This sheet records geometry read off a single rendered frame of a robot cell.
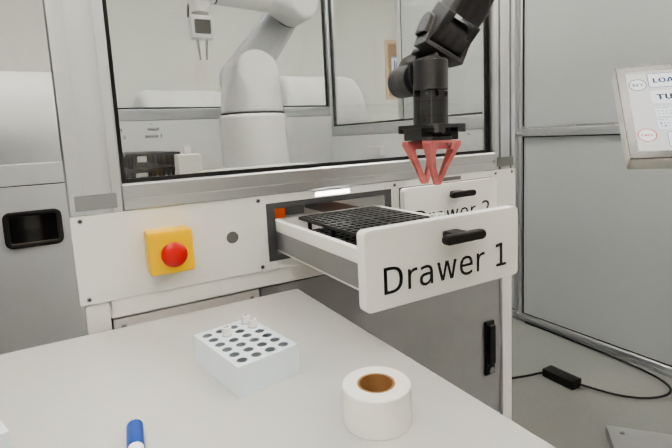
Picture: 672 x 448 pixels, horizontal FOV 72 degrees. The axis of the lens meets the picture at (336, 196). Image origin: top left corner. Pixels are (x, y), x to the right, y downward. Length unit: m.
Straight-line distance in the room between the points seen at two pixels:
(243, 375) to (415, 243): 0.28
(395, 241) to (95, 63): 0.54
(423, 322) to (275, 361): 0.64
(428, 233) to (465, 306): 0.63
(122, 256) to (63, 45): 0.34
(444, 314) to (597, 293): 1.39
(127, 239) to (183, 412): 0.36
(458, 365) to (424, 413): 0.78
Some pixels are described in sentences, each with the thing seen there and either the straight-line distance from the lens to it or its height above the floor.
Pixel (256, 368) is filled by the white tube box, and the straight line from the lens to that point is 0.58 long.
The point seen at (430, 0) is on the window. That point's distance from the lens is 1.16.
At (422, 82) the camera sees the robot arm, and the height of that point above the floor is 1.13.
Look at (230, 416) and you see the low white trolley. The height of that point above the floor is 0.76.
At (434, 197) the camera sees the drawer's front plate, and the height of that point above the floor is 0.90.
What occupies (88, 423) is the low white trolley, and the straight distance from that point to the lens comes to 0.61.
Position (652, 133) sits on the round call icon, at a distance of 1.40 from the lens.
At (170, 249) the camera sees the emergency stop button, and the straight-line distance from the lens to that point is 0.78.
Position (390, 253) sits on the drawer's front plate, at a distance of 0.62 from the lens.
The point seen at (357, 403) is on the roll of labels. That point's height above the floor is 0.80.
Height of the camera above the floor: 1.05
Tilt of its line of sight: 7 degrees down
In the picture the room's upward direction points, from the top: 3 degrees counter-clockwise
